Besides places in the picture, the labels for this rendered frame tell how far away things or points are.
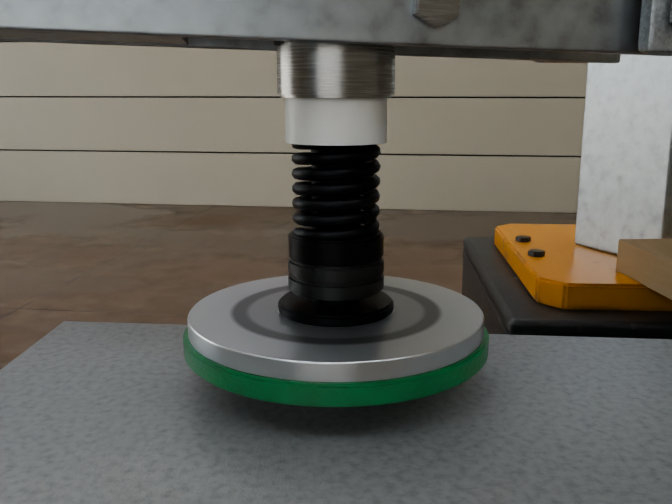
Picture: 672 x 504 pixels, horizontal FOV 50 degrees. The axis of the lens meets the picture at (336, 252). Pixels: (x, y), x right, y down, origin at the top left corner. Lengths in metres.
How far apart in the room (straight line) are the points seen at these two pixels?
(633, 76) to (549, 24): 0.81
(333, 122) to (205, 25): 0.10
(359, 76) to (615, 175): 0.89
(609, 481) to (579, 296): 0.68
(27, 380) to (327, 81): 0.32
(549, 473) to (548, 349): 0.21
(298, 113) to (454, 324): 0.18
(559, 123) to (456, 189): 1.03
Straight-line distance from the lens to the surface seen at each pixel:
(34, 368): 0.62
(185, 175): 6.92
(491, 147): 6.52
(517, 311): 1.09
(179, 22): 0.44
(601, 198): 1.33
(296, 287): 0.50
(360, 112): 0.47
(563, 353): 0.63
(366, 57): 0.47
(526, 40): 0.47
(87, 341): 0.67
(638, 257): 1.14
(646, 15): 0.49
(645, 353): 0.66
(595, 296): 1.12
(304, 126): 0.48
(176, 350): 0.62
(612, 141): 1.31
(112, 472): 0.45
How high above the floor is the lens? 1.05
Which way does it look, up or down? 13 degrees down
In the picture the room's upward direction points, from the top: straight up
